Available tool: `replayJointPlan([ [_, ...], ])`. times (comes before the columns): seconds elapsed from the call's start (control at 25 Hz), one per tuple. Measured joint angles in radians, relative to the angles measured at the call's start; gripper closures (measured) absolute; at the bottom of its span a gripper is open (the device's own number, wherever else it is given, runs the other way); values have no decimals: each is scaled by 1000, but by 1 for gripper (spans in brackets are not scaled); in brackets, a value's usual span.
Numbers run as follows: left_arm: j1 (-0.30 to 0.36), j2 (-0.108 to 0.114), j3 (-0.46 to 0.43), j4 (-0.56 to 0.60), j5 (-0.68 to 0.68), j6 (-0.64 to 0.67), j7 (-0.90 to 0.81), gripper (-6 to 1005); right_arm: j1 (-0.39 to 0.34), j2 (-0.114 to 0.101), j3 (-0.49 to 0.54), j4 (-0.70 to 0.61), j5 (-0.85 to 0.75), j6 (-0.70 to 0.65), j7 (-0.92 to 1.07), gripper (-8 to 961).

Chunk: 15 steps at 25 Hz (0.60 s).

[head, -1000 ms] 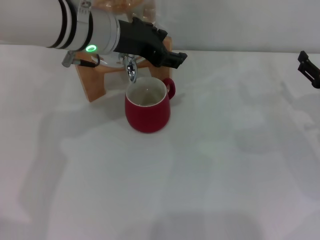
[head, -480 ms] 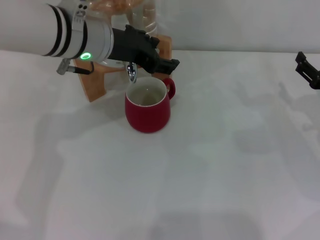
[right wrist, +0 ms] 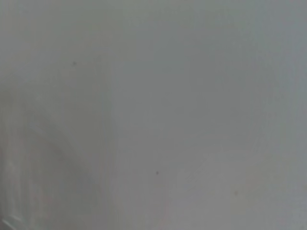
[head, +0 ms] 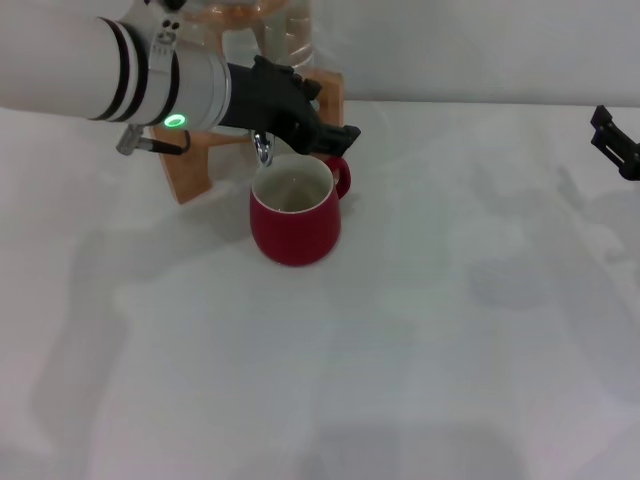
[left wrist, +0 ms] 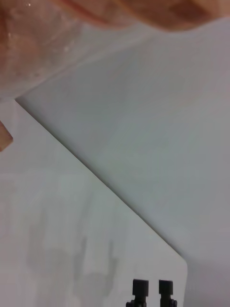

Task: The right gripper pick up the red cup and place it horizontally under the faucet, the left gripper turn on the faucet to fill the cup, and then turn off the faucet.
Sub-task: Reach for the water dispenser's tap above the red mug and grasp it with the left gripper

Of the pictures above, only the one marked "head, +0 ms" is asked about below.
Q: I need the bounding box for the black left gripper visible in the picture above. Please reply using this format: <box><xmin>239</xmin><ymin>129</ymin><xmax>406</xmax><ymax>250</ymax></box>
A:
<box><xmin>218</xmin><ymin>54</ymin><xmax>363</xmax><ymax>158</ymax></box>

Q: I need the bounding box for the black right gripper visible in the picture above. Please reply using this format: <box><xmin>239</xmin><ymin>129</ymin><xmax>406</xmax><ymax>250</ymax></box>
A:
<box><xmin>589</xmin><ymin>104</ymin><xmax>640</xmax><ymax>183</ymax></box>

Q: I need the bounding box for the red cup white inside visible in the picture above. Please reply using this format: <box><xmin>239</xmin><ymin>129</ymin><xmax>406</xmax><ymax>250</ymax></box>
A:
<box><xmin>249</xmin><ymin>153</ymin><xmax>353</xmax><ymax>268</ymax></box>

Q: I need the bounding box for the chrome faucet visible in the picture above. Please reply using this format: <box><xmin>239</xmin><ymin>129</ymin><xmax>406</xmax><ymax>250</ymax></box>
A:
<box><xmin>250</xmin><ymin>130</ymin><xmax>277</xmax><ymax>169</ymax></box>

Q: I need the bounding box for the glass water dispenser jar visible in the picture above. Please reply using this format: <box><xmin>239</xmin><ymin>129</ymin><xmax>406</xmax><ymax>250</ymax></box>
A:
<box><xmin>183</xmin><ymin>0</ymin><xmax>319</xmax><ymax>72</ymax></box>

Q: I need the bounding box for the wooden dispenser stand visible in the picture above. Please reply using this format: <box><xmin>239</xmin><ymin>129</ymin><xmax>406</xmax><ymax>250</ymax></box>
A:
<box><xmin>149</xmin><ymin>68</ymin><xmax>347</xmax><ymax>205</ymax></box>

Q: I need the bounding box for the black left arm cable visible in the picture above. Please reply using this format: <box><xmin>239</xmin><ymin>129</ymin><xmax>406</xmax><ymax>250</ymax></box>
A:
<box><xmin>115</xmin><ymin>124</ymin><xmax>194</xmax><ymax>158</ymax></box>

